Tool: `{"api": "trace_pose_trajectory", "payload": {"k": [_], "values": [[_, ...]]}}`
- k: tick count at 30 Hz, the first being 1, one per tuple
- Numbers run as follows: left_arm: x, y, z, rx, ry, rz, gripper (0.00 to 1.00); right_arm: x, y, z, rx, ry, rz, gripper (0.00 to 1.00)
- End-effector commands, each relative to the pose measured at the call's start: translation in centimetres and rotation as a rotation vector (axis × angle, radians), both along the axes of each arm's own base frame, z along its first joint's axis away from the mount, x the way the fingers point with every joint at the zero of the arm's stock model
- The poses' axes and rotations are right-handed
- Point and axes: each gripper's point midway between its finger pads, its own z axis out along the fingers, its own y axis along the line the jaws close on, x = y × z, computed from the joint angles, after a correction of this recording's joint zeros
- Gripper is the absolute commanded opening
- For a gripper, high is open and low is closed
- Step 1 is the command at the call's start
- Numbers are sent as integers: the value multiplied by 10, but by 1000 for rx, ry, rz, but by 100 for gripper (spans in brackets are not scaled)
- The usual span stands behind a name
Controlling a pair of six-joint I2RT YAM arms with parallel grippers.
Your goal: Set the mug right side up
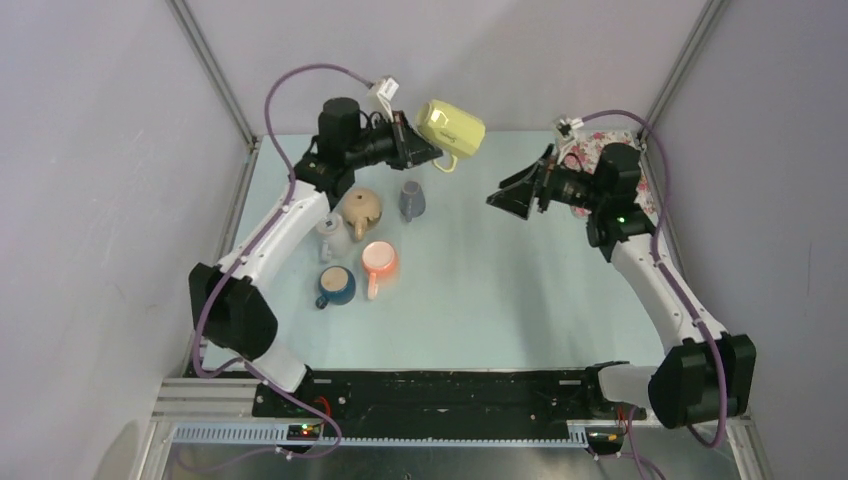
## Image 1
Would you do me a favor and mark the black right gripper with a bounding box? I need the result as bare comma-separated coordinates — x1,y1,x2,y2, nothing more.
486,145,606,220

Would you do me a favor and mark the grey blue mug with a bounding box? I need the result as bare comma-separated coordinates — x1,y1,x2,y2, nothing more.
399,181,426,222

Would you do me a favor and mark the orange mug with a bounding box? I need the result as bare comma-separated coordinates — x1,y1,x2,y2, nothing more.
361,240,399,300

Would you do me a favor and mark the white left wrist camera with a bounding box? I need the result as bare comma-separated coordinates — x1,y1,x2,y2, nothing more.
368,75,399,120

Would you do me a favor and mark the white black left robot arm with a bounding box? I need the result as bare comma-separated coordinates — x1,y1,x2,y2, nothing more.
188,97,444,417

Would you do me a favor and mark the tan ceramic mug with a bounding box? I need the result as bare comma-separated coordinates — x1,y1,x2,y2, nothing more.
341,187,383,242

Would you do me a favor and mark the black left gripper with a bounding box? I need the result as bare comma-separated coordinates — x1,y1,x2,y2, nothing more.
346,112,443,172

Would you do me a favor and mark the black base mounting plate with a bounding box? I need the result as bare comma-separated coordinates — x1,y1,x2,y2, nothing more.
252,368,631,441

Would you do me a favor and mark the dark blue mug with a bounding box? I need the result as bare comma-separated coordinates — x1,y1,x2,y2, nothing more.
315,265,356,309

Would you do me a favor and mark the aluminium frame rail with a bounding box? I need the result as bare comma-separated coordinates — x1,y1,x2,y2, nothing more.
148,377,753,465

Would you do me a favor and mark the white translucent mug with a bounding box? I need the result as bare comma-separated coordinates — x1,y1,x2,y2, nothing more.
315,212,352,263

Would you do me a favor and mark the floral pattern tray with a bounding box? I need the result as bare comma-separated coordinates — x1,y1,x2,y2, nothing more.
557,130,659,223

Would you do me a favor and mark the yellow mug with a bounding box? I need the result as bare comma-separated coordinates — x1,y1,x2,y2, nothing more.
415,99,487,174

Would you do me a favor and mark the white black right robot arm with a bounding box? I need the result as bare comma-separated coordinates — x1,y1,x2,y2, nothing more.
486,143,757,429

